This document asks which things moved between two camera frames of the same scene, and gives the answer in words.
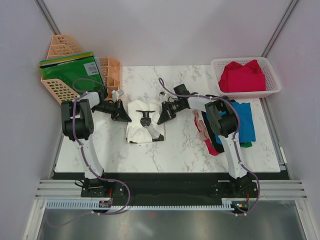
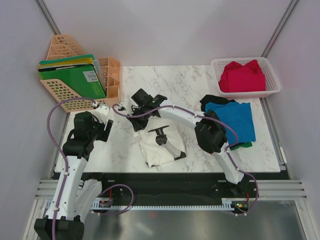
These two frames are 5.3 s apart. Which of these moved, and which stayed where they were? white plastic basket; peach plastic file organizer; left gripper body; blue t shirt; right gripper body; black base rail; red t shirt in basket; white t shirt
Moved: left gripper body; white t shirt; right gripper body
Stayed: red t shirt in basket; black base rail; white plastic basket; blue t shirt; peach plastic file organizer
